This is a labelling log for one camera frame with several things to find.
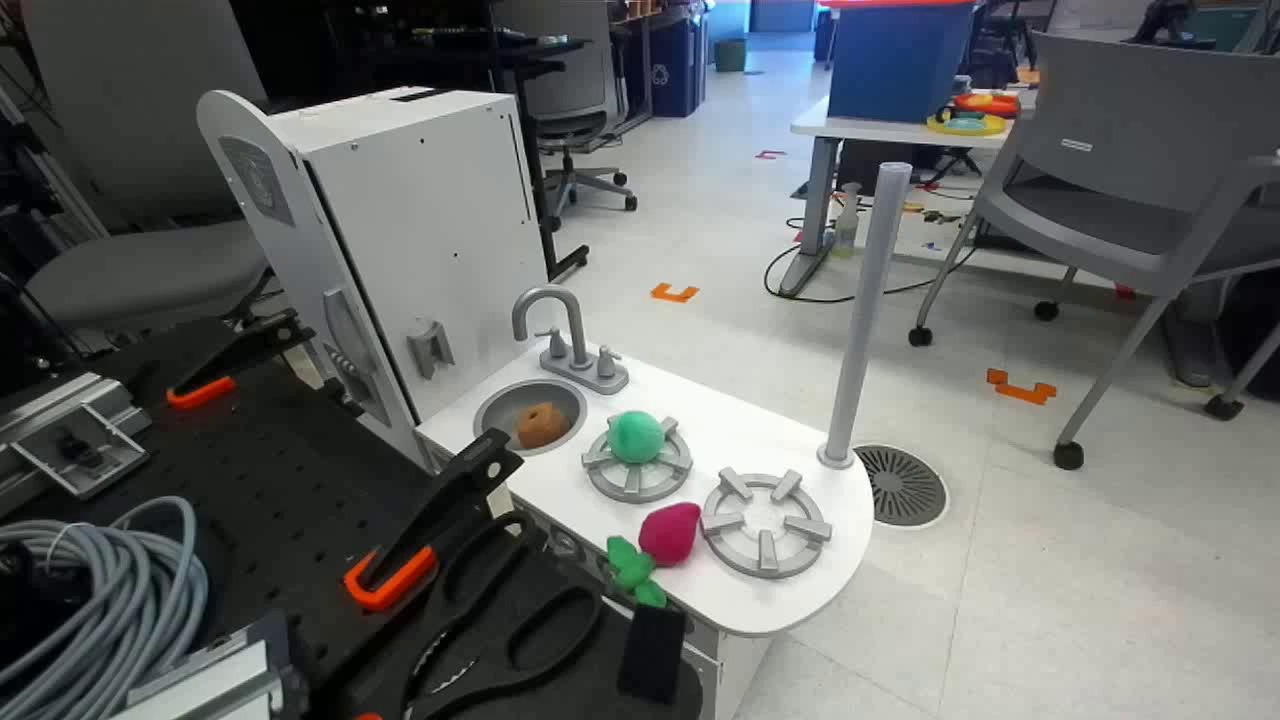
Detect black orange clamp near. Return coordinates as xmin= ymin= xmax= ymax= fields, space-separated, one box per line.
xmin=339 ymin=430 xmax=523 ymax=613

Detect pink beetroot plushie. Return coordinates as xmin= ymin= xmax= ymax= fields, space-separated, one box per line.
xmin=605 ymin=506 xmax=701 ymax=609

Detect grey chair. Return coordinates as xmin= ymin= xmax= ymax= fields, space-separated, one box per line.
xmin=906 ymin=32 xmax=1280 ymax=472

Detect round floor drain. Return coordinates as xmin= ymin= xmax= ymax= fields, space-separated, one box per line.
xmin=858 ymin=445 xmax=948 ymax=527

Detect black orange clamp far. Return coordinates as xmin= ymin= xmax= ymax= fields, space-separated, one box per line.
xmin=164 ymin=316 xmax=310 ymax=412

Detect colourful toys on table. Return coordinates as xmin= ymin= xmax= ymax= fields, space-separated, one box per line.
xmin=925 ymin=89 xmax=1019 ymax=137

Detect white side table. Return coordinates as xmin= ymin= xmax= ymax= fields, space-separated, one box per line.
xmin=777 ymin=101 xmax=1014 ymax=299

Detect black office chair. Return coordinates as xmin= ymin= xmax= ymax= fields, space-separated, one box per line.
xmin=492 ymin=0 xmax=635 ymax=229

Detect blue storage bin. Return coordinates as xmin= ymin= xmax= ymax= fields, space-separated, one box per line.
xmin=829 ymin=0 xmax=975 ymax=126

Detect orange plushie in sink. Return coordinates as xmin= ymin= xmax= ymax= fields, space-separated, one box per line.
xmin=515 ymin=401 xmax=569 ymax=450

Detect grey stove burner left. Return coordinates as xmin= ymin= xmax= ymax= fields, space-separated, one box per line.
xmin=581 ymin=415 xmax=690 ymax=506

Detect light blue cable coil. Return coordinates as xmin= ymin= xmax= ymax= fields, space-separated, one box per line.
xmin=0 ymin=493 xmax=211 ymax=720

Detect black cable on table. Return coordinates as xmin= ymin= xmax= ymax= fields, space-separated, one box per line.
xmin=397 ymin=517 xmax=612 ymax=720

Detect grey toy faucet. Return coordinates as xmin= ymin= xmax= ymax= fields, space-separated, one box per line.
xmin=512 ymin=290 xmax=626 ymax=395

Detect black orange clamp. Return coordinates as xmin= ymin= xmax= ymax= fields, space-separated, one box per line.
xmin=339 ymin=430 xmax=523 ymax=613
xmin=164 ymin=316 xmax=310 ymax=412

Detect white toy kitchen cabinet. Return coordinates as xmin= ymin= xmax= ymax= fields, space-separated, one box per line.
xmin=197 ymin=89 xmax=870 ymax=720

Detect grey vertical pole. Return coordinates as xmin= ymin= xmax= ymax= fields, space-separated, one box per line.
xmin=817 ymin=160 xmax=910 ymax=467

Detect green ball plushie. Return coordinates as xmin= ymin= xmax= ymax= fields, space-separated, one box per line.
xmin=609 ymin=412 xmax=665 ymax=467

